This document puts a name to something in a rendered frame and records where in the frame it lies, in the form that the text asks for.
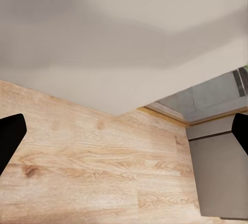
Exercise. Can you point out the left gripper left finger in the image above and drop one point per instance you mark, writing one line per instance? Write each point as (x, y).
(12, 131)

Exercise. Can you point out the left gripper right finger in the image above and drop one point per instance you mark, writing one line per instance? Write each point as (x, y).
(240, 129)

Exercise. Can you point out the fixed window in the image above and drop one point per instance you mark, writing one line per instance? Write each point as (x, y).
(219, 97)

